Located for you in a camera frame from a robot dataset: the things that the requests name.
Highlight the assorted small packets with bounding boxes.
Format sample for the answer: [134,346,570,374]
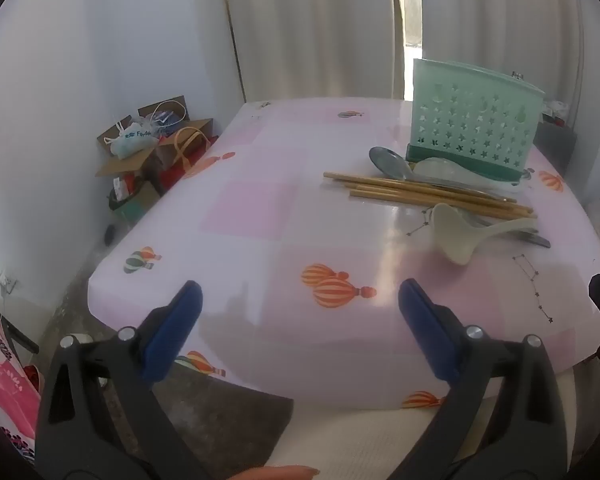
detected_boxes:
[542,100,572,128]

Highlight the metal spoon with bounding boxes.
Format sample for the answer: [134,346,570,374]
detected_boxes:
[369,146,481,193]

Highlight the white curtain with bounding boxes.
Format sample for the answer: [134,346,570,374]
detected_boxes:
[219,0,407,103]
[420,0,600,201]

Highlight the white plastic bag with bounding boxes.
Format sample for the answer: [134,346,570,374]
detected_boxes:
[111,116,157,159]

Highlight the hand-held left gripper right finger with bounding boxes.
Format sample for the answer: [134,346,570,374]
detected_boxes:
[397,277,569,480]

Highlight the green perforated utensil holder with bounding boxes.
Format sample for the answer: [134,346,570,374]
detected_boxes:
[406,58,547,181]

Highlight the person's left hand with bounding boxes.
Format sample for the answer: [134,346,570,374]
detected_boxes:
[240,465,322,480]

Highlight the translucent white plastic spoon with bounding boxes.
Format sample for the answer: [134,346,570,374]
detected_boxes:
[414,156,527,192]

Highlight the green container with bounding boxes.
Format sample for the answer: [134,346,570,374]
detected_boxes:
[108,179,154,222]

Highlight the open cardboard box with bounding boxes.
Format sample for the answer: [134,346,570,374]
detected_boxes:
[96,94,216,196]

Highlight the grey cabinet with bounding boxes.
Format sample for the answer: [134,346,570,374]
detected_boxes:
[534,120,579,177]

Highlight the pile of wooden chopsticks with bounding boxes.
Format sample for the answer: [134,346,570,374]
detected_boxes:
[323,171,537,221]

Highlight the yellow strap loop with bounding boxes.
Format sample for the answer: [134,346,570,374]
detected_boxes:
[174,127,209,172]

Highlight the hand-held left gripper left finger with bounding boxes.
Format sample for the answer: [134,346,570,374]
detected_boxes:
[35,280,203,480]

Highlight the pink printed bag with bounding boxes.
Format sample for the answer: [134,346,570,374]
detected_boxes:
[0,305,42,461]

